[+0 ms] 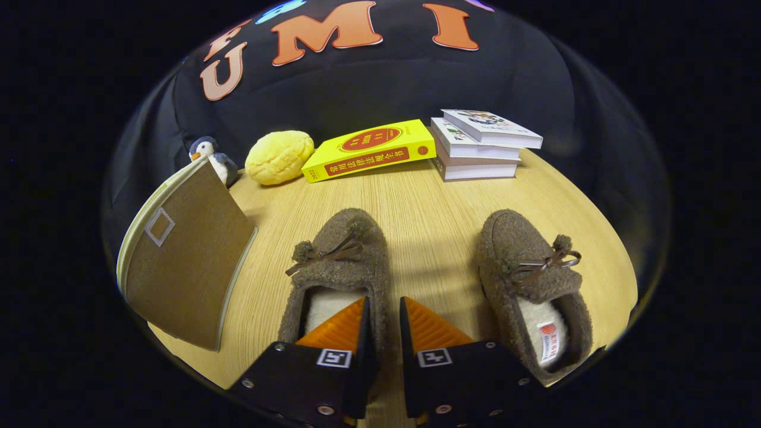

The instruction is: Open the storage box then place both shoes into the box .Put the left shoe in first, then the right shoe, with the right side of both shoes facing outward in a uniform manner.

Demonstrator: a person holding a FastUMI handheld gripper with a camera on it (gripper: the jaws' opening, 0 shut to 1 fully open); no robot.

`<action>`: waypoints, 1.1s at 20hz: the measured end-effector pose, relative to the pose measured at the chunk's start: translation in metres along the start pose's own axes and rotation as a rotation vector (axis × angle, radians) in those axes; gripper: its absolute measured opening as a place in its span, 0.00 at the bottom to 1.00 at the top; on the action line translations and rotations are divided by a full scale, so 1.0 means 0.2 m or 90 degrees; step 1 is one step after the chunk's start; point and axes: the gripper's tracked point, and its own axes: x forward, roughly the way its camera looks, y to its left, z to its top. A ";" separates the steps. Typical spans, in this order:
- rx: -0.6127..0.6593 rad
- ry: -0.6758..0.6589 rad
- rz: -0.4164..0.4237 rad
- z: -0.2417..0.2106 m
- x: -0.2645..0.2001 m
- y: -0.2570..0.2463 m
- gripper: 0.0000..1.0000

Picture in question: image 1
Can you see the white book colourful cover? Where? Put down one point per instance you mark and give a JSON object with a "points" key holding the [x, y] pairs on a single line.
{"points": [[484, 122]]}

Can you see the yellow book red label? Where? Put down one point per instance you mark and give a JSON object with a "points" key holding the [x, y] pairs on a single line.
{"points": [[368, 151]]}

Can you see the black backdrop cloth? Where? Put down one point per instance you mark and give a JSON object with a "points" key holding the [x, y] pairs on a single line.
{"points": [[368, 89]]}

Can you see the penguin plush toy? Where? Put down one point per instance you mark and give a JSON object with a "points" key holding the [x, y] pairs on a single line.
{"points": [[223, 166]]}

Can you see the brown fabric storage box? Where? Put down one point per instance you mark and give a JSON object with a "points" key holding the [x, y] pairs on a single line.
{"points": [[184, 261]]}

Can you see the yellow round bread toy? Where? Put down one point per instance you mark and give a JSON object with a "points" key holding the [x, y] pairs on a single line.
{"points": [[279, 157]]}

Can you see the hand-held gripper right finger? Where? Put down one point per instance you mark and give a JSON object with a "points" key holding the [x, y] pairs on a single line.
{"points": [[407, 368]]}

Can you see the brown fuzzy shoe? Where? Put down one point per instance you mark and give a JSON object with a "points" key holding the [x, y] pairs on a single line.
{"points": [[511, 249], [339, 267]]}

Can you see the white book plant cover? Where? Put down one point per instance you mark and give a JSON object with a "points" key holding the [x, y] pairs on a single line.
{"points": [[458, 134]]}

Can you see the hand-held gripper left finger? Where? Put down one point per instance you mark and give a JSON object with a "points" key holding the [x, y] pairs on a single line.
{"points": [[367, 356]]}

